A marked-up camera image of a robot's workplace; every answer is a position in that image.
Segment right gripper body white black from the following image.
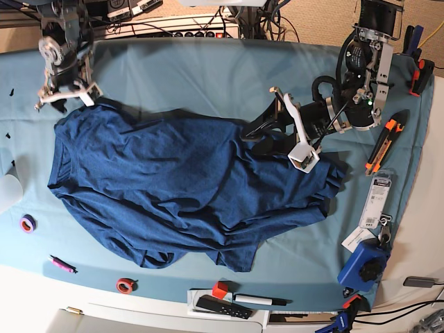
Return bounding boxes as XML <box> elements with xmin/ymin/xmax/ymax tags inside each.
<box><xmin>34</xmin><ymin>81</ymin><xmax>103</xmax><ymax>110</ymax></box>

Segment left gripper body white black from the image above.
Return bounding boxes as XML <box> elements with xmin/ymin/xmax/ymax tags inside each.
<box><xmin>270</xmin><ymin>86</ymin><xmax>347</xmax><ymax>173</ymax></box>

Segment dark blue t-shirt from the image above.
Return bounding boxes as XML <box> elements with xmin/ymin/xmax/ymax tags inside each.
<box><xmin>48</xmin><ymin>104</ymin><xmax>345</xmax><ymax>273</ymax></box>

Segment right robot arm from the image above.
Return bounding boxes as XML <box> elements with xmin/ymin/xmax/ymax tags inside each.
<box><xmin>33</xmin><ymin>1</ymin><xmax>103</xmax><ymax>113</ymax></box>

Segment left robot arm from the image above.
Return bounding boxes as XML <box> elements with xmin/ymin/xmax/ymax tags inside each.
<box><xmin>241</xmin><ymin>1</ymin><xmax>404</xmax><ymax>173</ymax></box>

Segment orange black utility knife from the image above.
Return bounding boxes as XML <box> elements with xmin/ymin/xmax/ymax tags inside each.
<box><xmin>365</xmin><ymin>109</ymin><xmax>409</xmax><ymax>176</ymax></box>

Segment black foot pedal start label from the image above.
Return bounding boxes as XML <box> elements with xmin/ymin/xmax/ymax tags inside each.
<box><xmin>107</xmin><ymin>0</ymin><xmax>131</xmax><ymax>21</ymax></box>

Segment white paper roll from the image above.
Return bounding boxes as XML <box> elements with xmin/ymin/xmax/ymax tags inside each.
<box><xmin>0</xmin><ymin>174</ymin><xmax>24</xmax><ymax>214</ymax></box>

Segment white packaged item blister card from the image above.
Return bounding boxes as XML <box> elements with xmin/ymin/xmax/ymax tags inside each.
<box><xmin>359</xmin><ymin>169</ymin><xmax>393</xmax><ymax>229</ymax></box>

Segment orange black clamp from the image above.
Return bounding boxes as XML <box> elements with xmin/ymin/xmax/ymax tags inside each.
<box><xmin>409</xmin><ymin>59</ymin><xmax>435</xmax><ymax>96</ymax></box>
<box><xmin>342</xmin><ymin>294</ymin><xmax>362</xmax><ymax>309</ymax></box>

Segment white paper card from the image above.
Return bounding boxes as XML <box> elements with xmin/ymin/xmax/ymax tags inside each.
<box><xmin>341</xmin><ymin>227</ymin><xmax>375</xmax><ymax>253</ymax></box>

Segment purple tape roll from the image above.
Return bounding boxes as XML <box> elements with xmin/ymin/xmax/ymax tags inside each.
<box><xmin>19</xmin><ymin>214</ymin><xmax>36</xmax><ymax>233</ymax></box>

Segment blue spring clamp top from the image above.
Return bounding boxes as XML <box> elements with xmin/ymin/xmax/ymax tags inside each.
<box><xmin>402</xmin><ymin>25</ymin><xmax>424</xmax><ymax>56</ymax></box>

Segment light blue table cloth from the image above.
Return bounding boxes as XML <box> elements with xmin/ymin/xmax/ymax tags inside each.
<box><xmin>0</xmin><ymin>37</ymin><xmax>435</xmax><ymax>313</ymax></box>

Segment metal carabiner keys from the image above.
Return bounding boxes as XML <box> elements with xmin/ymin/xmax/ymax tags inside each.
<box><xmin>378</xmin><ymin>214</ymin><xmax>392</xmax><ymax>248</ymax></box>

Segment blue box black knob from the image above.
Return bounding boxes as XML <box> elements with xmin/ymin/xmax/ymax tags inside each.
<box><xmin>337</xmin><ymin>240</ymin><xmax>390</xmax><ymax>292</ymax></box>

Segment white black marker pen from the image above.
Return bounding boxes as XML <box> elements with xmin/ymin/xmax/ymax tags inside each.
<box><xmin>233</xmin><ymin>293</ymin><xmax>291</xmax><ymax>307</ymax></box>

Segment red cube block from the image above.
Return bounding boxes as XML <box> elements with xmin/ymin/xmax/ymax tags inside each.
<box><xmin>212</xmin><ymin>281</ymin><xmax>229</xmax><ymax>300</ymax></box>

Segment pink marker pen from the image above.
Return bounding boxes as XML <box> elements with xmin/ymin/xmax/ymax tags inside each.
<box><xmin>48</xmin><ymin>255</ymin><xmax>78</xmax><ymax>274</ymax></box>

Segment black remote control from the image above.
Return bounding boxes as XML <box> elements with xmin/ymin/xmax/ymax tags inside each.
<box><xmin>196</xmin><ymin>295</ymin><xmax>253</xmax><ymax>319</ymax></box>

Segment orange black lower clamp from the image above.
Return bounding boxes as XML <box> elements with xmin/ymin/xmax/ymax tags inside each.
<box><xmin>342</xmin><ymin>294</ymin><xmax>362</xmax><ymax>309</ymax></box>

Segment white book under remote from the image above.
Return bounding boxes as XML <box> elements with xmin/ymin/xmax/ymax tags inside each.
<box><xmin>186</xmin><ymin>287</ymin><xmax>270</xmax><ymax>327</ymax></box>

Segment blue black clamp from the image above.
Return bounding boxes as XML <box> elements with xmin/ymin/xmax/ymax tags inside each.
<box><xmin>315</xmin><ymin>311</ymin><xmax>354</xmax><ymax>333</ymax></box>

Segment grey adapter box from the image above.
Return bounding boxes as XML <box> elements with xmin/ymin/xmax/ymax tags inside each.
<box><xmin>403</xmin><ymin>276</ymin><xmax>436</xmax><ymax>288</ymax></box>

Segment red tape roll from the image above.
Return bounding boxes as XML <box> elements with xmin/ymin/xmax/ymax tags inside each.
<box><xmin>116</xmin><ymin>278</ymin><xmax>138</xmax><ymax>295</ymax></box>

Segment white power strip red switch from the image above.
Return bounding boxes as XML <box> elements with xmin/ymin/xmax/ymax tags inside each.
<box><xmin>137</xmin><ymin>30</ymin><xmax>234</xmax><ymax>38</ymax></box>

